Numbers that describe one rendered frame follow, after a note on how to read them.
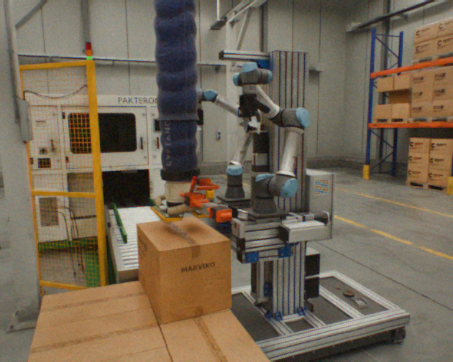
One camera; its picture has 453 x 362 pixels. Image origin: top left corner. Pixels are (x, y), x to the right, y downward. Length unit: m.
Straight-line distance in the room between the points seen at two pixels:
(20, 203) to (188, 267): 1.68
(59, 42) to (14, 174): 8.60
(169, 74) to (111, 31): 9.63
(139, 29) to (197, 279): 10.25
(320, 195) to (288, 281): 0.65
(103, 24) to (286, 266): 9.99
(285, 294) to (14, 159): 2.24
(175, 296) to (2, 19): 2.32
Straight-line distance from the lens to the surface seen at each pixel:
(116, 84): 11.37
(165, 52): 2.05
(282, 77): 2.41
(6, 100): 3.17
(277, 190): 2.10
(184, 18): 2.09
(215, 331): 1.95
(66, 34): 11.57
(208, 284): 2.03
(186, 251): 1.92
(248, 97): 1.86
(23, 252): 3.30
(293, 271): 2.65
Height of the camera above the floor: 1.56
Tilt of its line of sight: 9 degrees down
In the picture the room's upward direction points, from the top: 1 degrees counter-clockwise
